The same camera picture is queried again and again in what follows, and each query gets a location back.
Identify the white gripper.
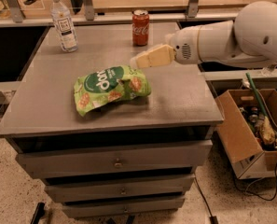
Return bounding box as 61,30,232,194
130,25,204,69

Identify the clear plastic water bottle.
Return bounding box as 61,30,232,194
50,0,78,52

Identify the black object on floor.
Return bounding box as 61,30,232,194
30,203,45,224

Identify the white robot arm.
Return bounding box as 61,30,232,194
131,1,277,69

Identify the black power cable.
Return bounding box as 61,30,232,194
231,91,277,202

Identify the open cardboard box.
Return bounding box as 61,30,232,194
217,89,277,179

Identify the green handled brush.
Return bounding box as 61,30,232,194
246,73,276,147

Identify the wooden shelf with metal posts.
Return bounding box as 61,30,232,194
0,0,277,27

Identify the red coca-cola can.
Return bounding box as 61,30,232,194
132,9,149,46

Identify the green snack chip bag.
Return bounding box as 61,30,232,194
74,65,151,117

